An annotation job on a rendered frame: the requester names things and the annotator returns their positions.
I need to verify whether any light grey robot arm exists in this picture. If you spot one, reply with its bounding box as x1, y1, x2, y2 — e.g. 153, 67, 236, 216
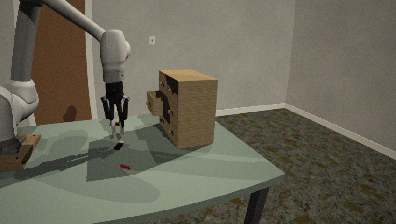
0, 0, 131, 155

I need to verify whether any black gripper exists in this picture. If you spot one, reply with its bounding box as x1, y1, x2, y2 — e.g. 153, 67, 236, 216
100, 81, 130, 136

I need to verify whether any black and white eraser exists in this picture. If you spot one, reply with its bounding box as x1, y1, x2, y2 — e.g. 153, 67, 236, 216
114, 140, 125, 150

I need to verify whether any small wooden chest of drawers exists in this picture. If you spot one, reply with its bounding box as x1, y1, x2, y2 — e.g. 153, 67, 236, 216
159, 69, 218, 149

